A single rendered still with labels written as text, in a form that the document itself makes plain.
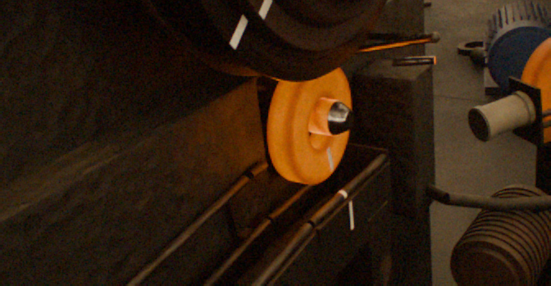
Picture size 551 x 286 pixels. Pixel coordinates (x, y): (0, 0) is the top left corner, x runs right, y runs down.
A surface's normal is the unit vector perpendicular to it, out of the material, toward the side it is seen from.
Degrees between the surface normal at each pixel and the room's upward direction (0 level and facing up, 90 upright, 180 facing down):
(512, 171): 0
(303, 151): 90
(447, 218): 0
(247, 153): 90
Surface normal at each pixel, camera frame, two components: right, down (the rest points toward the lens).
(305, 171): 0.83, 0.14
